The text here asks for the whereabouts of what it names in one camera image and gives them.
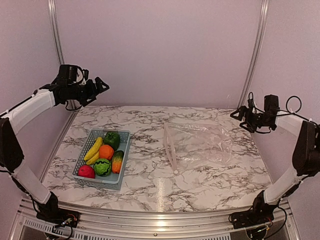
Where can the light blue plastic basket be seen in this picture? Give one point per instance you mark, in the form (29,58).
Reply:
(112,181)

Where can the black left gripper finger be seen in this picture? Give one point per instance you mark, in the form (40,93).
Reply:
(100,86)
(86,101)

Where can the green fake lettuce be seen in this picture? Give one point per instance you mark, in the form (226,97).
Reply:
(102,167)

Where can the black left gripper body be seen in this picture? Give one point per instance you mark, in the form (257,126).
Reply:
(83,93)

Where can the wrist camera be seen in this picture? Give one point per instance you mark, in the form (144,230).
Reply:
(251,102)
(82,76)

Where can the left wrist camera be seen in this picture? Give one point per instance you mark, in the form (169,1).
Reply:
(82,76)

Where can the front aluminium rail base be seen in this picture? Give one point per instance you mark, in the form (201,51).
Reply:
(109,224)

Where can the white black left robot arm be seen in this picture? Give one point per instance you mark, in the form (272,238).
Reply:
(72,83)

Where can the orange green fake mango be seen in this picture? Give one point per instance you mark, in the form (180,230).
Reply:
(117,160)

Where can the pink fake fruit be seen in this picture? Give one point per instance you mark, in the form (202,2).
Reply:
(86,171)

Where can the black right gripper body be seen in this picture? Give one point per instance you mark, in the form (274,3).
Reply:
(254,121)

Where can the left aluminium frame post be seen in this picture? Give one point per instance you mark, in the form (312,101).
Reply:
(55,31)

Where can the orange fake fruit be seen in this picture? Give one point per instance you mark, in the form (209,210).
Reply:
(106,152)

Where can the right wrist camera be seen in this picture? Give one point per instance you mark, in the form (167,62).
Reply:
(251,102)

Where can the yellow fake banana bunch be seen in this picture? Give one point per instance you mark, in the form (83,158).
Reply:
(93,153)

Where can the right aluminium frame post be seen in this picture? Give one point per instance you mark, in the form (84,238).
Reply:
(264,9)

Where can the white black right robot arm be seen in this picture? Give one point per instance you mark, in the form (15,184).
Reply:
(302,163)

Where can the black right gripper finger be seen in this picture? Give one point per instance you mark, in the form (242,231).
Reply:
(240,114)
(248,127)

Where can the aluminium frame post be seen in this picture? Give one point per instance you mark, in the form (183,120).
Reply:
(55,31)
(264,9)

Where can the dark green fake pepper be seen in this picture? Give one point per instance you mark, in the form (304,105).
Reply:
(113,139)

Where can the clear polka dot zip bag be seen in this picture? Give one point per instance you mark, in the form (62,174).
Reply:
(189,144)

